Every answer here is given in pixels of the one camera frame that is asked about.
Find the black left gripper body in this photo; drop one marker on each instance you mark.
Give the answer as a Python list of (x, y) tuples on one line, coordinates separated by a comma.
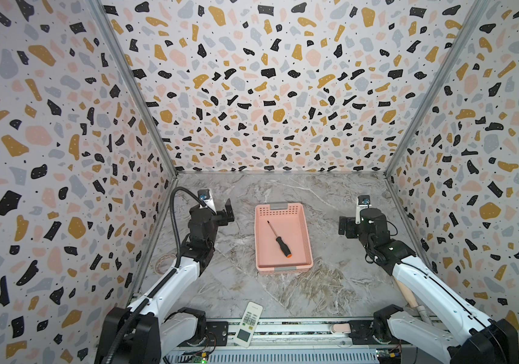
[(221, 220)]

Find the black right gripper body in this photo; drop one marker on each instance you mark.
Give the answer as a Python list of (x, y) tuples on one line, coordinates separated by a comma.
[(346, 225)]

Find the black orange screwdriver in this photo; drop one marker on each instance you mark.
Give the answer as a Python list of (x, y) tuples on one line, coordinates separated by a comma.
[(282, 245)]

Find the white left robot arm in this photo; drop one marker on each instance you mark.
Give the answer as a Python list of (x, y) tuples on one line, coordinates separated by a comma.
[(147, 330)]

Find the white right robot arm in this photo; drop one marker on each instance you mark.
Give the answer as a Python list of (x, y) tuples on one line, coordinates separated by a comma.
[(468, 336)]

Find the pink plastic bin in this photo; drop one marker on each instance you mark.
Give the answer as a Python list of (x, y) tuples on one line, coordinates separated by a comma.
[(289, 221)]

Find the rubber band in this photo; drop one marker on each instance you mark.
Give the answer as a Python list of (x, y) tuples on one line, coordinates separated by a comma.
[(163, 263)]

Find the white remote control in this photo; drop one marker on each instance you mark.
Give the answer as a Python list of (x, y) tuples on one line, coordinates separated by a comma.
[(248, 324)]

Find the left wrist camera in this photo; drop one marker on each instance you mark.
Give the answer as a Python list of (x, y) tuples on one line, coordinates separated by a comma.
[(205, 198)]

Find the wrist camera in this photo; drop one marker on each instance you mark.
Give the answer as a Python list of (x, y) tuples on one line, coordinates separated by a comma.
[(205, 198), (363, 202)]

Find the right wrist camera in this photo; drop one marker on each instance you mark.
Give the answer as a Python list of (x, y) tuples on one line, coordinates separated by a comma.
[(363, 202)]

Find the wooden handle tool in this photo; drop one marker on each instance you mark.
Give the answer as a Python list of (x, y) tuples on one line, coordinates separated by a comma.
[(407, 294)]

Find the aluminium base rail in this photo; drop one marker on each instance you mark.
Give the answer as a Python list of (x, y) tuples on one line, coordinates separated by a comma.
[(300, 340)]

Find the left corner aluminium post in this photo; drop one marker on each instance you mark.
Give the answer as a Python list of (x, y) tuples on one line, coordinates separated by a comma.
[(110, 39)]

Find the corner aluminium post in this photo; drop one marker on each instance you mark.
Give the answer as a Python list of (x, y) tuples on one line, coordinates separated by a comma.
[(473, 17), (110, 39)]

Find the right corner aluminium post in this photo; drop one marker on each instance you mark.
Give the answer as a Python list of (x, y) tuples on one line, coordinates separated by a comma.
[(473, 17)]

